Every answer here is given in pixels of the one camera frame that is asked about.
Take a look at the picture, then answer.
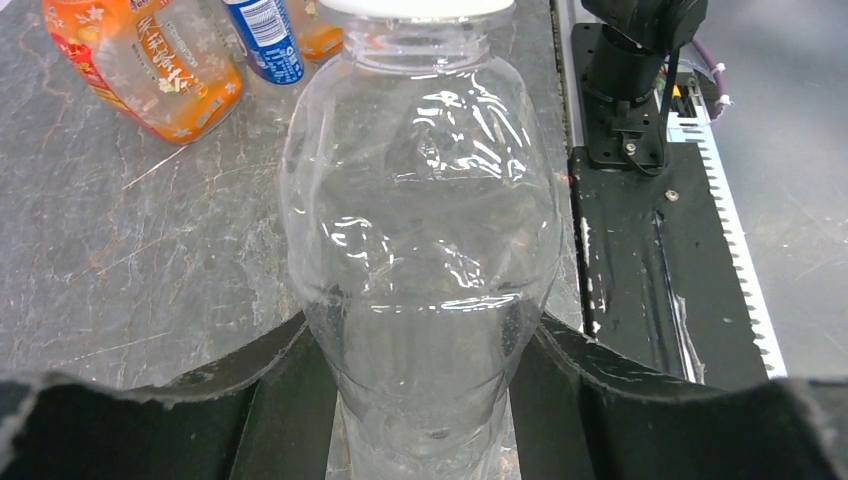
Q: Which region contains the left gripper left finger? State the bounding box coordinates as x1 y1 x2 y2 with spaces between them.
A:
1 314 337 479

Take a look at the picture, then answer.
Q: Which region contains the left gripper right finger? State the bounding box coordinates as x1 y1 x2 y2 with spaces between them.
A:
509 316 847 479

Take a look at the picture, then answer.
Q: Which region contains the clear plastic bottle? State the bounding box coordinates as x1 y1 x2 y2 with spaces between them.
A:
279 5 563 479

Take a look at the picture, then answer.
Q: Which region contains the white bottle cap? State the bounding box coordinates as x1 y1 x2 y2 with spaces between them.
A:
318 0 515 19

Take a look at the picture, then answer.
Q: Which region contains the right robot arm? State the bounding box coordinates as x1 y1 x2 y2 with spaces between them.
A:
572 0 708 177

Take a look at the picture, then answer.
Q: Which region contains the orange bottle left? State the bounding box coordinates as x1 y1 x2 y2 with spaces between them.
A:
42 0 243 145

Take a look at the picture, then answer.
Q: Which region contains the orange bottle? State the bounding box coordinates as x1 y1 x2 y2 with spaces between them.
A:
284 0 343 64
42 0 243 145

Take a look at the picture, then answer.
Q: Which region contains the orange bottle right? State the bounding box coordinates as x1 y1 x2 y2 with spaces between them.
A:
284 0 343 64

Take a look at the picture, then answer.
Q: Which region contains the blue cap pepsi bottle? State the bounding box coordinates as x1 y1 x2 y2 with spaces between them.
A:
223 0 305 86

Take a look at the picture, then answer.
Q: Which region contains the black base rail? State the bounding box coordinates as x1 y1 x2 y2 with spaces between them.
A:
569 53 770 390

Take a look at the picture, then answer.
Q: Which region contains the white cable tray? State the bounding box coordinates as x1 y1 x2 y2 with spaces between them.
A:
667 109 788 379

